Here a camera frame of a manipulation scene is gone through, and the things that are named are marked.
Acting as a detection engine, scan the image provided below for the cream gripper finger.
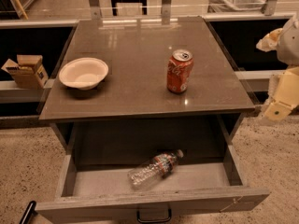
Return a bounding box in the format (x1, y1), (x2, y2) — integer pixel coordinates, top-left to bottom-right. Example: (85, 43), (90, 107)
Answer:
(262, 66), (299, 122)
(256, 28), (282, 52)

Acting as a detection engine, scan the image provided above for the clear plastic water bottle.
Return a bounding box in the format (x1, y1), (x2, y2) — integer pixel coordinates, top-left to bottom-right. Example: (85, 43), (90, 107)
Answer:
(127, 149), (184, 189)

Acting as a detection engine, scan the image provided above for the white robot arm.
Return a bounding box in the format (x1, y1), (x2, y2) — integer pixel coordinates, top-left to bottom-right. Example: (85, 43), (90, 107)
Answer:
(256, 16), (299, 124)

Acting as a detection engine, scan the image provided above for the grey counter cabinet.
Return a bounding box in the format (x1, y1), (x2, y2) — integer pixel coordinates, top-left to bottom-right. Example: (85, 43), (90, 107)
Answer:
(37, 15), (257, 151)

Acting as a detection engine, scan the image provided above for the open grey wooden drawer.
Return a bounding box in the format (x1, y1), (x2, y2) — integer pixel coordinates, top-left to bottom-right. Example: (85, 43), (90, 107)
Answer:
(35, 114), (271, 224)

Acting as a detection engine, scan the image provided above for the red soda can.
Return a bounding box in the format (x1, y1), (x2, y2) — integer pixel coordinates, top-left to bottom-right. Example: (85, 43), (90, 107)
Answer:
(166, 49), (193, 93)

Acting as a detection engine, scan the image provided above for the white paper bowl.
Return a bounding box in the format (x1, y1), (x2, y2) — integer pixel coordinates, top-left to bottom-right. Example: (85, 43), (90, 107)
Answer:
(59, 58), (108, 91)

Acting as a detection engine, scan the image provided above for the open cardboard box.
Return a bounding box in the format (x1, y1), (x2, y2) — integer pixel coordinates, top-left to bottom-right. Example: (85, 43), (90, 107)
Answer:
(1, 54), (49, 90)

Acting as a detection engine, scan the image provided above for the wooden broom stick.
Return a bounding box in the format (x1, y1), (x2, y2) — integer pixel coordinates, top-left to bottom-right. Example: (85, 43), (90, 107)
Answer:
(14, 0), (28, 20)

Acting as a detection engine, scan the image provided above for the black drawer handle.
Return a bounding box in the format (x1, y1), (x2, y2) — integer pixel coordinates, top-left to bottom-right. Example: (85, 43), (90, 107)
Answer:
(135, 208), (173, 224)
(19, 201), (36, 224)

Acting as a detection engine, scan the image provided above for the black lower drawer handle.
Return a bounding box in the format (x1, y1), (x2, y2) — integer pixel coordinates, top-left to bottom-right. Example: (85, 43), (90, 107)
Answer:
(19, 201), (36, 224)

